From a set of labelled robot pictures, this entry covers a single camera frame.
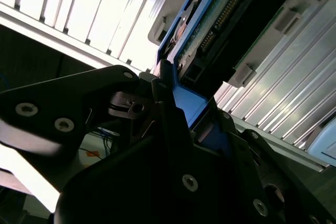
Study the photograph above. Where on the hard disk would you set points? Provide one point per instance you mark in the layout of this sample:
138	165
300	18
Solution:
189	103

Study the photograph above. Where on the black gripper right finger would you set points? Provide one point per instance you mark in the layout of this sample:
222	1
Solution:
252	171

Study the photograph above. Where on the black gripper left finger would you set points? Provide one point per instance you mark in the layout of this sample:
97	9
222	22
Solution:
52	98

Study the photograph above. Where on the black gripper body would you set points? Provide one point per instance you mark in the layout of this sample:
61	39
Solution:
126	187

